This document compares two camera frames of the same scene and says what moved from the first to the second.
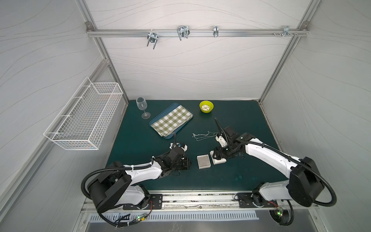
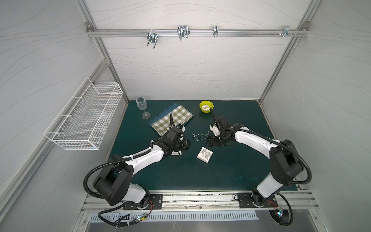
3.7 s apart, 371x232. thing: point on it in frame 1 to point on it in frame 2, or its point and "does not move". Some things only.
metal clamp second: x=183 y=31 does not move
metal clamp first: x=152 y=37 does not move
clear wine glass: x=142 y=105 does not move
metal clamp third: x=216 y=31 does not move
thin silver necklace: x=201 y=137 does not move
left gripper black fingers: x=184 y=164 to x=186 y=144
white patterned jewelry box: x=203 y=161 to x=205 y=154
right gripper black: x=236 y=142 to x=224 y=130
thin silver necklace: x=198 y=138 does not move
